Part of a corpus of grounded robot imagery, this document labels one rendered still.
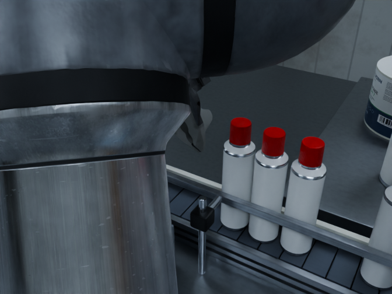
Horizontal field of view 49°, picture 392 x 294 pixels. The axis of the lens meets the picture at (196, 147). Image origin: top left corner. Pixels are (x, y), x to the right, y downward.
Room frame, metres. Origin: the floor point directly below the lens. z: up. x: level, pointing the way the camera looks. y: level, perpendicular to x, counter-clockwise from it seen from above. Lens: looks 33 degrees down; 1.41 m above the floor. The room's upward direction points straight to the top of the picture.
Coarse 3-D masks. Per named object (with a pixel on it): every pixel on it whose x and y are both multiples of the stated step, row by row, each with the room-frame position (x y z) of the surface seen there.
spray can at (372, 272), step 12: (384, 192) 0.45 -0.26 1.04; (384, 204) 0.44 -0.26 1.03; (384, 216) 0.44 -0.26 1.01; (384, 228) 0.43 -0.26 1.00; (372, 240) 0.44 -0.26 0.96; (384, 240) 0.43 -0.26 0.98; (372, 264) 0.43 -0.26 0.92; (360, 276) 0.45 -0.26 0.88; (372, 276) 0.43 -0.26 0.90; (384, 276) 0.42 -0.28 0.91; (384, 288) 0.42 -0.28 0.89
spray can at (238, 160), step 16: (240, 128) 0.56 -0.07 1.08; (224, 144) 0.58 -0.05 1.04; (240, 144) 0.55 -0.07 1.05; (224, 160) 0.56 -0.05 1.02; (240, 160) 0.55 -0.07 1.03; (224, 176) 0.56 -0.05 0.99; (240, 176) 0.55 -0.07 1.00; (240, 192) 0.55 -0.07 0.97; (224, 208) 0.56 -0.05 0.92; (224, 224) 0.56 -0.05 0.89; (240, 224) 0.55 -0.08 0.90
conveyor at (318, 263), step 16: (176, 192) 0.65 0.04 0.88; (192, 192) 0.65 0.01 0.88; (176, 208) 0.61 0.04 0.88; (192, 208) 0.61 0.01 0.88; (240, 240) 0.52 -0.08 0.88; (272, 256) 0.49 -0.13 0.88; (288, 256) 0.49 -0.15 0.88; (304, 256) 0.49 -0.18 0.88; (320, 256) 0.49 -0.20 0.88; (336, 256) 0.49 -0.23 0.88; (352, 256) 0.49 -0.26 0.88; (320, 272) 0.45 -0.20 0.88; (336, 272) 0.45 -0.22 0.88; (352, 272) 0.45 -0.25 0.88; (352, 288) 0.42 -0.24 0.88; (368, 288) 0.42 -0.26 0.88
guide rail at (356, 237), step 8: (168, 168) 0.69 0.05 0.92; (176, 168) 0.69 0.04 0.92; (184, 176) 0.66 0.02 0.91; (192, 176) 0.66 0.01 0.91; (208, 184) 0.64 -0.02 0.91; (216, 184) 0.63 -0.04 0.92; (320, 224) 0.53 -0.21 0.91; (328, 224) 0.53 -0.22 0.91; (336, 232) 0.51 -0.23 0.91; (344, 232) 0.51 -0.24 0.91; (352, 232) 0.51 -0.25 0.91; (360, 240) 0.49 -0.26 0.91; (368, 240) 0.49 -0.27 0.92
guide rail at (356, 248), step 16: (176, 176) 0.60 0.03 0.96; (208, 192) 0.55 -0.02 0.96; (224, 192) 0.55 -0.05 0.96; (240, 208) 0.52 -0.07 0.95; (256, 208) 0.51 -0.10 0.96; (288, 224) 0.48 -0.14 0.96; (304, 224) 0.48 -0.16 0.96; (320, 240) 0.46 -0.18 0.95; (336, 240) 0.44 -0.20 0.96; (352, 240) 0.44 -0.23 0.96; (368, 256) 0.42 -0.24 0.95; (384, 256) 0.41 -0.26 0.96
